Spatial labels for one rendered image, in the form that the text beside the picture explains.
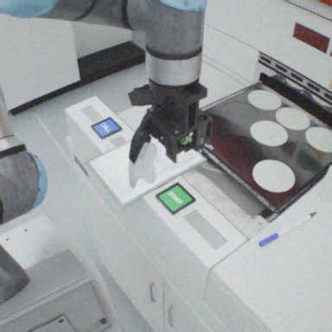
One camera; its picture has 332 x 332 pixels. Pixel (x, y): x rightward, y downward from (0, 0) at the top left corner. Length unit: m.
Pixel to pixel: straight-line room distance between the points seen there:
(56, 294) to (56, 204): 1.47
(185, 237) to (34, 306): 0.28
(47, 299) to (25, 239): 0.35
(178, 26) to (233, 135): 0.52
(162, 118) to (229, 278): 0.27
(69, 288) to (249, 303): 0.27
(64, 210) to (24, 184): 1.27
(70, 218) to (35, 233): 1.05
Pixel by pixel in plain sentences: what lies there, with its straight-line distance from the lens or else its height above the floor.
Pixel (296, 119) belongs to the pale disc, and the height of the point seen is 0.90.
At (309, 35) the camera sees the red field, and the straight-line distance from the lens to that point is 1.02.
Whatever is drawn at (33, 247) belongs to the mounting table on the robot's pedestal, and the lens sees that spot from 0.81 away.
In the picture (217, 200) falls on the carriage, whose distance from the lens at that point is 0.76.
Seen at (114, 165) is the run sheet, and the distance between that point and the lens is 0.72.
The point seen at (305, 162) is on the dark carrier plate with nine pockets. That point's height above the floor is 0.90.
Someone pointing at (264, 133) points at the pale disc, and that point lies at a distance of 0.92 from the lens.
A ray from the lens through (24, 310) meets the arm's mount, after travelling 0.51.
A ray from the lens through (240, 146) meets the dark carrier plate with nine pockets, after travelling 0.87.
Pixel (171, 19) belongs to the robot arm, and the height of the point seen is 1.32.
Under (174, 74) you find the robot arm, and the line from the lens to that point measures 0.44.
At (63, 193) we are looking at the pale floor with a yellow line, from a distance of 1.99.
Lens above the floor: 1.47
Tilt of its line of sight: 46 degrees down
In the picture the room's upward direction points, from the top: straight up
